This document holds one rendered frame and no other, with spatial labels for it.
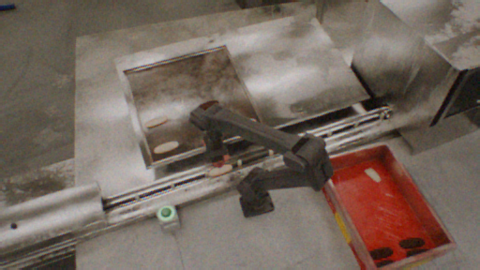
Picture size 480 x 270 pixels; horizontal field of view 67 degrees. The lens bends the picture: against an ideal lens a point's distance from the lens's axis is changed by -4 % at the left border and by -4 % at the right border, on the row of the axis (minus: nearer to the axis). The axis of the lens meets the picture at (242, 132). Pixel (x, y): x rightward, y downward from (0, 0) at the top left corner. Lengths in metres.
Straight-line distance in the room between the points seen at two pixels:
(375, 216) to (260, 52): 0.92
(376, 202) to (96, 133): 1.22
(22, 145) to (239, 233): 2.05
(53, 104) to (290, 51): 2.04
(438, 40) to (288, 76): 0.66
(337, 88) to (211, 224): 0.85
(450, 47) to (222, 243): 1.07
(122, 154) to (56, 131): 1.44
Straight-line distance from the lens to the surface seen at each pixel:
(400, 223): 1.55
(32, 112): 3.29
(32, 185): 1.73
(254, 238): 1.41
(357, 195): 1.55
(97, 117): 1.85
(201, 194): 1.45
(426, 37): 1.54
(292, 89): 1.74
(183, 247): 1.41
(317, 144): 1.02
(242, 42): 1.89
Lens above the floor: 2.10
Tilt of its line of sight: 50 degrees down
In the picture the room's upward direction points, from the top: 1 degrees clockwise
